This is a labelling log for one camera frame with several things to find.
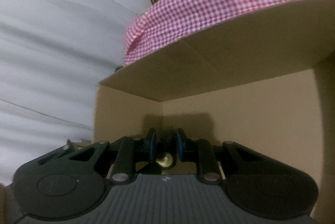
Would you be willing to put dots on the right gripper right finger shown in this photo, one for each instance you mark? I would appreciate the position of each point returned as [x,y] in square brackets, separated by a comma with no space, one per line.
[183,146]

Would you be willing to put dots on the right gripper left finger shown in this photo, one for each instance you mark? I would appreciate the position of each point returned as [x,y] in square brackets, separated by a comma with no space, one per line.
[149,149]

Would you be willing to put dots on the black cylindrical tube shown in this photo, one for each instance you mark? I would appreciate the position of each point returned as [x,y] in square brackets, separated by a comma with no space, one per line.
[167,151]

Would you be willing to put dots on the brown cardboard box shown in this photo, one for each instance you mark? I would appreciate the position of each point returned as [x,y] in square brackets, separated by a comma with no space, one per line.
[264,80]

